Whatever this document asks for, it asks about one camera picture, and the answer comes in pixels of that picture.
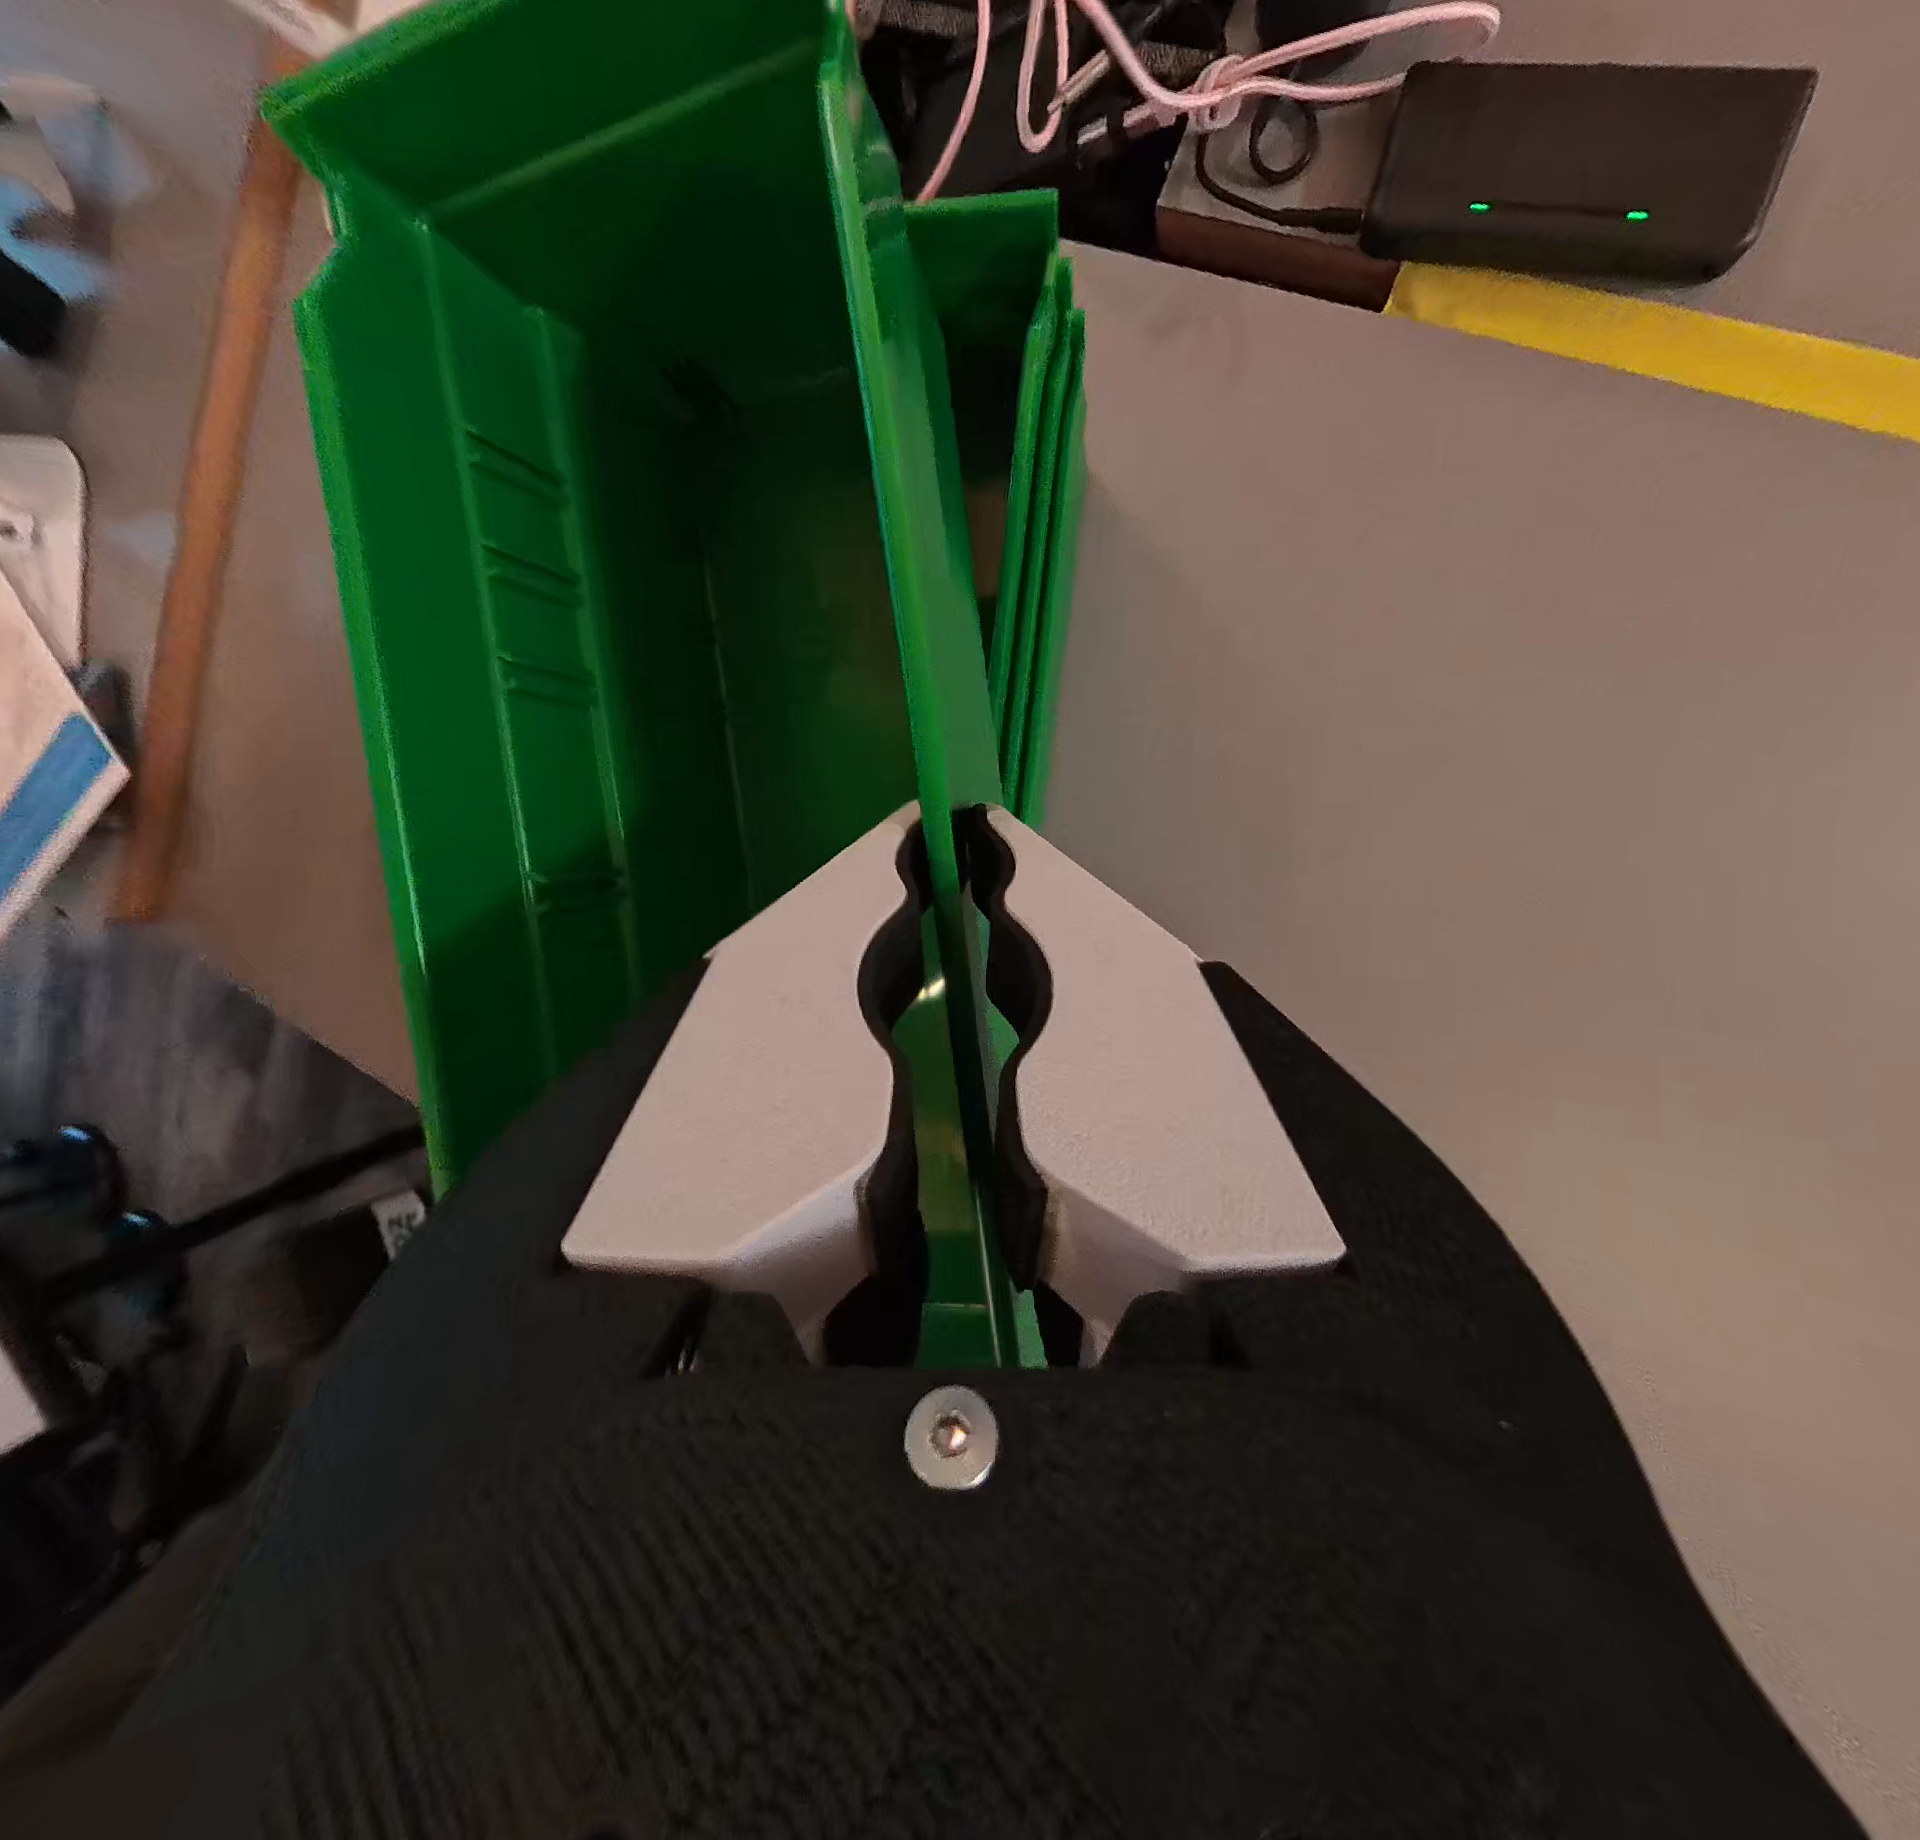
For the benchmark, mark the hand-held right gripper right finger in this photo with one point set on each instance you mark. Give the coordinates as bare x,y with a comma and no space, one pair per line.
1187,1120

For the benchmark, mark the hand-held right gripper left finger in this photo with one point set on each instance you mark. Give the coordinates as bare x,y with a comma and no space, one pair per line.
751,1120

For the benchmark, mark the black chair base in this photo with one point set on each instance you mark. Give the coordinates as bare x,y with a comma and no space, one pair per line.
105,1271

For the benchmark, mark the blue white card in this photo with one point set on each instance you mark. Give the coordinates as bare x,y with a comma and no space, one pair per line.
53,789

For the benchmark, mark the wood-edged grey table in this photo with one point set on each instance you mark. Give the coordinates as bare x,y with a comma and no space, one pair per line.
211,445

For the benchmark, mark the yellow tape line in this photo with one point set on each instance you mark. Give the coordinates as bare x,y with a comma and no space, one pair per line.
1680,348

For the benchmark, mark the black power bank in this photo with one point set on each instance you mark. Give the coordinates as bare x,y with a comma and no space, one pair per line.
1576,159

